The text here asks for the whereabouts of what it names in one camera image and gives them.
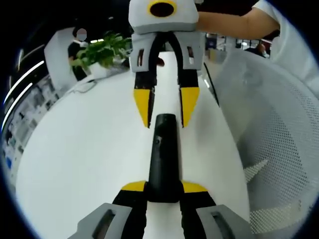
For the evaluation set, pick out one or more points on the long ceiling light strip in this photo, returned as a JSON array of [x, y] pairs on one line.
[[25, 78], [16, 105]]

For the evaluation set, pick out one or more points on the black remote control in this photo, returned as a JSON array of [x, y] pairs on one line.
[[163, 161]]

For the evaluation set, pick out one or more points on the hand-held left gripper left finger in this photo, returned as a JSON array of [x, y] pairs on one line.
[[129, 206]]

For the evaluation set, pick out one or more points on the person's right hand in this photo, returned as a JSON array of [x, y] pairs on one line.
[[160, 62]]

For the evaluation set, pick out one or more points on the white pillar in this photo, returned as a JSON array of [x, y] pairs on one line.
[[57, 62]]

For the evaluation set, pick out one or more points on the background office desks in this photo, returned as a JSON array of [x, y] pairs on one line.
[[27, 124]]

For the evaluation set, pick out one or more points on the white mesh chair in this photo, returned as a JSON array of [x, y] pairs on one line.
[[274, 124]]

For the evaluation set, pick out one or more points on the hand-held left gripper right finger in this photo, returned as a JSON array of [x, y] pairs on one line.
[[197, 206]]

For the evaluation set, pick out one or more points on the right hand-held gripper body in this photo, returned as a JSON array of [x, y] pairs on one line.
[[139, 21]]

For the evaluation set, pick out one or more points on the green potted plant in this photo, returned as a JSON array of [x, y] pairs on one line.
[[104, 52]]

